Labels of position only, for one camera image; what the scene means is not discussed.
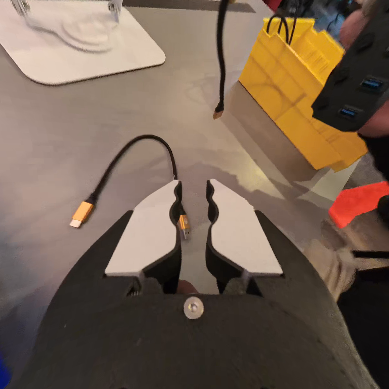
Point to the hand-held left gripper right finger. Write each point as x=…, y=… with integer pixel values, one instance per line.
x=240, y=234

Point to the beige cloth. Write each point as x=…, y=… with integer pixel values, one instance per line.
x=331, y=267

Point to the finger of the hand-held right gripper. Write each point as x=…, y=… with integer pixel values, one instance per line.
x=349, y=30
x=376, y=121

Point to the orange plastic piece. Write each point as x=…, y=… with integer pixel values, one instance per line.
x=352, y=203

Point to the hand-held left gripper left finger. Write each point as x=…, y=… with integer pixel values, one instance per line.
x=146, y=234

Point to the yellow plastic bin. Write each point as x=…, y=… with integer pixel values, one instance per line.
x=288, y=91

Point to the person's black clothing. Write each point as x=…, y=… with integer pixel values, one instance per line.
x=367, y=319

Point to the black usb hub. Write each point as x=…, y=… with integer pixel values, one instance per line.
x=349, y=88

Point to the white monitor stand base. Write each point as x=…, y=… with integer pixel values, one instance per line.
x=136, y=54

